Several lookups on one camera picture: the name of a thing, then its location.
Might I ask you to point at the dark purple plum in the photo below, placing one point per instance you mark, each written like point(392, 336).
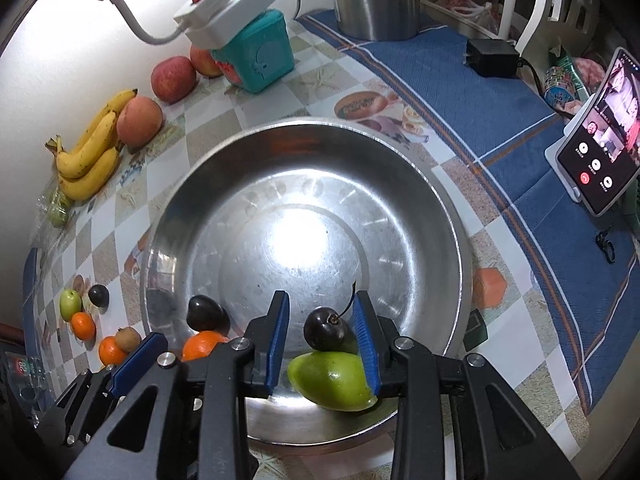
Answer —
point(205, 312)
point(98, 295)

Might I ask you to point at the black power adapter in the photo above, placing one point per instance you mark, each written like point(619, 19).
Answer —
point(492, 57)

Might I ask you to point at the brown round fruit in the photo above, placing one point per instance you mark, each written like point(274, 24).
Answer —
point(127, 338)

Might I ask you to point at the green fruit in bag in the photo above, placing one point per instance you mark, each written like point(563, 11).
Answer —
point(57, 212)

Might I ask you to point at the steel kettle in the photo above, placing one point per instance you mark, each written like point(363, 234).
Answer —
point(380, 0)

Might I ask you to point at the yellow banana bunch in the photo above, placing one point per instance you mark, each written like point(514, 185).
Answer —
point(92, 157)

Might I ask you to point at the colourful snack packet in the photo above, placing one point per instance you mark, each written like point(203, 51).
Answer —
point(562, 80)

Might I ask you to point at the teal toy box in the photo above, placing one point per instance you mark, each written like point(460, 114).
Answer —
point(260, 60)

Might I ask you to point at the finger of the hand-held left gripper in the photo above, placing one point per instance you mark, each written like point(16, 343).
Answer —
point(132, 365)

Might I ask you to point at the dark cherry with stem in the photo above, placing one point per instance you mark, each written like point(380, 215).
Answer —
point(325, 330)

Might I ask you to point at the dark red apple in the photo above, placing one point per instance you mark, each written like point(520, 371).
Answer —
point(205, 60)
point(173, 80)

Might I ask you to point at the large steel basin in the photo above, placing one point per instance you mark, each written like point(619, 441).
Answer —
point(300, 210)

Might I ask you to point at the white chair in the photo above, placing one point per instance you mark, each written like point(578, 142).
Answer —
point(537, 5)

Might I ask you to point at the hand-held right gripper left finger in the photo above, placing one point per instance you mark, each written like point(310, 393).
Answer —
point(277, 345)

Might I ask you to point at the peach next to bananas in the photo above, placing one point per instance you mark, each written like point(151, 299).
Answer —
point(140, 122)

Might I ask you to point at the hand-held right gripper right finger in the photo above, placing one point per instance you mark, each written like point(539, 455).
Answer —
point(367, 350)

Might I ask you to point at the brown wooden board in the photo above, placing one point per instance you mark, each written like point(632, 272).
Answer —
point(10, 334)

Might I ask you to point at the pink plastic bag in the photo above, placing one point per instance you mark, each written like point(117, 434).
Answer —
point(465, 7)

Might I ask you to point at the orange mandarin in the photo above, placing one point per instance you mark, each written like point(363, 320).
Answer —
point(111, 351)
point(82, 325)
point(202, 346)

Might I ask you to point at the small green apple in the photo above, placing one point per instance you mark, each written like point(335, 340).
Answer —
point(70, 305)

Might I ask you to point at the clear plastic bag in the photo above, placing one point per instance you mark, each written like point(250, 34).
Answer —
point(42, 210)

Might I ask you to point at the smartphone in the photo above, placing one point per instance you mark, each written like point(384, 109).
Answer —
point(600, 150)

